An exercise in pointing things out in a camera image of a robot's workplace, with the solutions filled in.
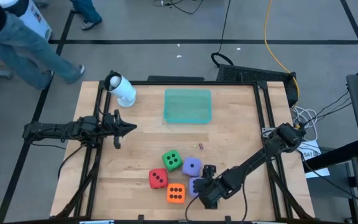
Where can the large red foam die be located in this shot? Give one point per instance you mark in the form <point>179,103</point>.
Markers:
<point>158,178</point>

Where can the white cylindrical lamp on stand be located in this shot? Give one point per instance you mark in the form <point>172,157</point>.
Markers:
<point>121,88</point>

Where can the large purple foam die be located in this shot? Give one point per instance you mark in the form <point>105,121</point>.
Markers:
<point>192,187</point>
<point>191,166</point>

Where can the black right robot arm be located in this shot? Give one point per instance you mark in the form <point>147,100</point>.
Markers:
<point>253,161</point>

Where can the large green foam die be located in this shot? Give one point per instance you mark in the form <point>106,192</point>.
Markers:
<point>171,160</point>

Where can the person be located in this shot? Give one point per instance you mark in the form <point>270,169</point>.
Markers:
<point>87,12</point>
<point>17,46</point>

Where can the white box with sticker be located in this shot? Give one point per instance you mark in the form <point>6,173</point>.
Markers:
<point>37,18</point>

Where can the large orange foam die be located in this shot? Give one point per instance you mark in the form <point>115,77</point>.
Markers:
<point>176,193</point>

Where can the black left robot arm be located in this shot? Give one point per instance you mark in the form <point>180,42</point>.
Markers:
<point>51,130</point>

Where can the white paper sheet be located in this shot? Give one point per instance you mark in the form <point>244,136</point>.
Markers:
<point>314,155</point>

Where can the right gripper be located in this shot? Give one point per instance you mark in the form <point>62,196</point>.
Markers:
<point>213,191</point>

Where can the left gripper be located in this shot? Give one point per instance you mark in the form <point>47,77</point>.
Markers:
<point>116,137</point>

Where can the teal translucent plastic bin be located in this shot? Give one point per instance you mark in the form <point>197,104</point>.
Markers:
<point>187,106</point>

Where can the black aluminium table frame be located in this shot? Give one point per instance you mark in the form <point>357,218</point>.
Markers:
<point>261,102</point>

